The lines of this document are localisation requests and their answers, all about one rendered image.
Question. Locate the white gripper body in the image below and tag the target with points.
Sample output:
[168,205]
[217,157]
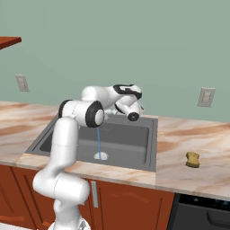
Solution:
[140,107]

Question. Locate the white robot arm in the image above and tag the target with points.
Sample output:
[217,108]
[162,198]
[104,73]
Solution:
[64,140]

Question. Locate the grey sink basin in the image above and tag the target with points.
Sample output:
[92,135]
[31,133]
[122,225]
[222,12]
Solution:
[125,140]

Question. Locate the blue water stream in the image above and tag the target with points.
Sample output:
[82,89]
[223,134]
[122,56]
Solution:
[99,140]

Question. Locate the yellow sponge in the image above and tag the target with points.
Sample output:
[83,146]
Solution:
[192,159]

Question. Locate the grey tap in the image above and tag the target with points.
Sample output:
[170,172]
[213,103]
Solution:
[110,112]

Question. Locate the black dishwasher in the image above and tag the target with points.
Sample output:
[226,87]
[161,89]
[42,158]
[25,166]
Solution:
[197,214]

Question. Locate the grey wall socket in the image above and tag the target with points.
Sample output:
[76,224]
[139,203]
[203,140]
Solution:
[206,97]
[22,83]

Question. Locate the brown wall shelf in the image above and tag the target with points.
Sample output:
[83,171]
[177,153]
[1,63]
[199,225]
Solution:
[8,41]

